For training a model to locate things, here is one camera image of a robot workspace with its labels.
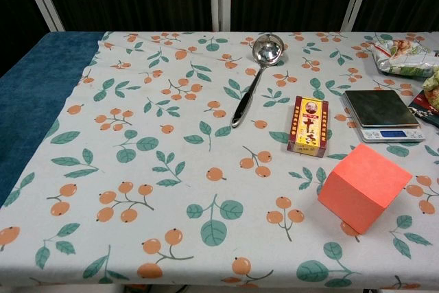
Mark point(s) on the red yellow spice box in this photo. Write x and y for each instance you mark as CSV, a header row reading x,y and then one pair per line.
x,y
308,125

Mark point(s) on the dark patterned packet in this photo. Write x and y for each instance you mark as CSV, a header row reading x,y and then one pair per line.
x,y
427,107

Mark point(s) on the orange foam cube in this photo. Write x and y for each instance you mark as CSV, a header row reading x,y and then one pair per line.
x,y
360,190

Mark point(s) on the stainless steel ladle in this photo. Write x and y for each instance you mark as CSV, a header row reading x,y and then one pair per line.
x,y
265,51

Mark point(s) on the blue plush cloth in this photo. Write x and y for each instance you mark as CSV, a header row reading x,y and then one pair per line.
x,y
31,87

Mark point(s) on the green yellow snack packet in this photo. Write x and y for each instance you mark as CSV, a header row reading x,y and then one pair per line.
x,y
433,85

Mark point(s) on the silver digital kitchen scale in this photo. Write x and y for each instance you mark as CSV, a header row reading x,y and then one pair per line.
x,y
379,107

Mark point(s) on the floral orange fruit tablecloth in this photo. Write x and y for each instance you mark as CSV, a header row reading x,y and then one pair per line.
x,y
192,155

